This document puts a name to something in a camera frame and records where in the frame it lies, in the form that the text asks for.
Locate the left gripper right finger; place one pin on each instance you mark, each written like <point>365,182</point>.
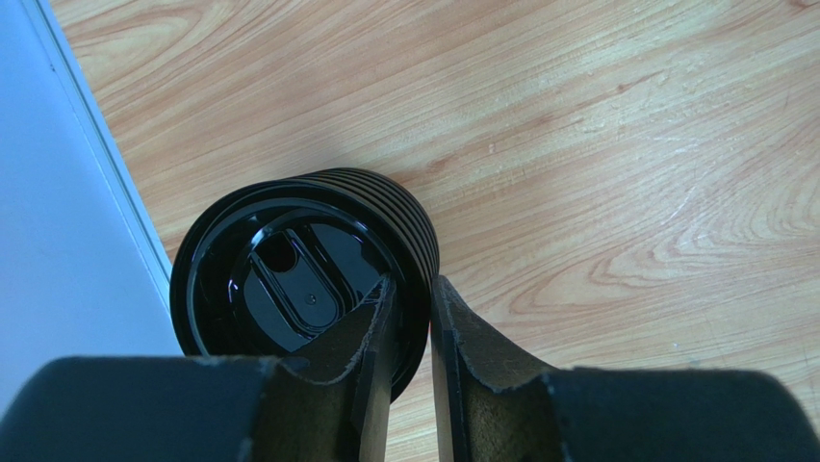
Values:
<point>494,401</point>

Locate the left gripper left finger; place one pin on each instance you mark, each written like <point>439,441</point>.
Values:
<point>327,401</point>

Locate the black coffee cup left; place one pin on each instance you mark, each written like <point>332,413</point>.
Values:
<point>271,266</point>

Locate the left aluminium frame post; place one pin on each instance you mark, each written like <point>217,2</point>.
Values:
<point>103,149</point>

